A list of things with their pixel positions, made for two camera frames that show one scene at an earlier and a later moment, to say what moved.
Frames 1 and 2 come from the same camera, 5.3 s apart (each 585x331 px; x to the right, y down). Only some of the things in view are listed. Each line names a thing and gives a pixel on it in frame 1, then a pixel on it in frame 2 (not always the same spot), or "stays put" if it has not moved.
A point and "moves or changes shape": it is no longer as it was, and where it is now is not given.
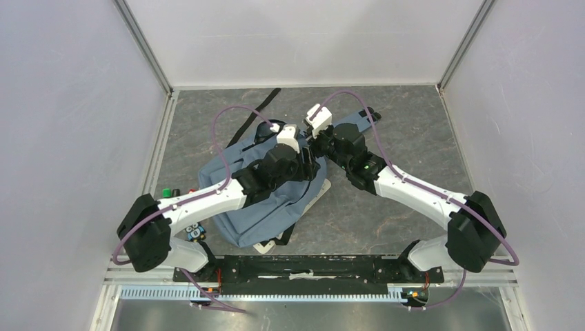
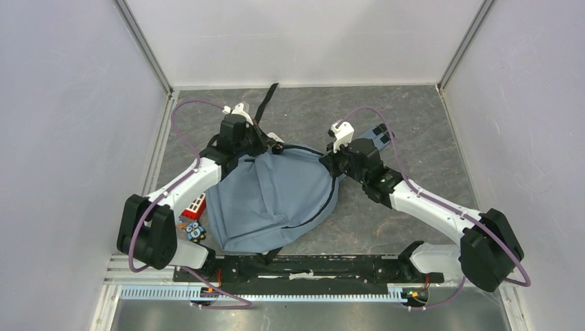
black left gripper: x=308 y=169 → x=263 y=142
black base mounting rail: x=309 y=274 stays put
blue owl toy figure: x=196 y=232 stays put
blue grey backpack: x=270 y=220 moves or changes shape
